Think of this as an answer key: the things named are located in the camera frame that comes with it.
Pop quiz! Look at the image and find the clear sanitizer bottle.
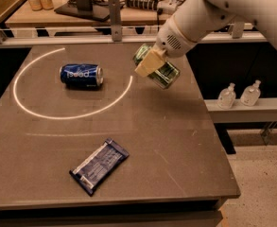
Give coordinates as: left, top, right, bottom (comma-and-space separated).
217, 83, 236, 109
240, 80, 261, 106

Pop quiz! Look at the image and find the grey side shelf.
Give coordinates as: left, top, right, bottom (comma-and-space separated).
204, 97, 277, 123

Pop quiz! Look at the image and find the right clear sanitizer bottle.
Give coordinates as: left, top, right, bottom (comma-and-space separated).
240, 80, 261, 106

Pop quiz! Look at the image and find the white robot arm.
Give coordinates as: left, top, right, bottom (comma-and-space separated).
135, 0, 277, 77

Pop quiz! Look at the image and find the metal railing frame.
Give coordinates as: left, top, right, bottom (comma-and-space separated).
0, 0, 267, 47

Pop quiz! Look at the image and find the black monitor stand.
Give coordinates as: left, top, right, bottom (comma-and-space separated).
55, 0, 110, 22

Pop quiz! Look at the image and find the blue snack packet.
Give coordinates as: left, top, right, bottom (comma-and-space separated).
69, 138, 130, 196

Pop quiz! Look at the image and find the white power adapter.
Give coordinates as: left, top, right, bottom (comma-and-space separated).
157, 0, 178, 14

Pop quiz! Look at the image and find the black power strip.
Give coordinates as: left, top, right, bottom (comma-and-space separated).
126, 0, 158, 10

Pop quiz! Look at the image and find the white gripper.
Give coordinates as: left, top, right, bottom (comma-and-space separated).
135, 22, 197, 77

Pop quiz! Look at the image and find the left clear sanitizer bottle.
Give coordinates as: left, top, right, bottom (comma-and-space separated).
217, 83, 236, 109

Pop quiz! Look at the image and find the wooden background desk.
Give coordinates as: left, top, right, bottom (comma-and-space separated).
6, 2, 170, 28

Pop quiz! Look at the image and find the blue Pepsi can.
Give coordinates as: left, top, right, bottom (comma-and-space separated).
60, 63, 103, 88

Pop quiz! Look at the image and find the green soda can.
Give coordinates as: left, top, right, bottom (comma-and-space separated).
133, 44, 181, 89

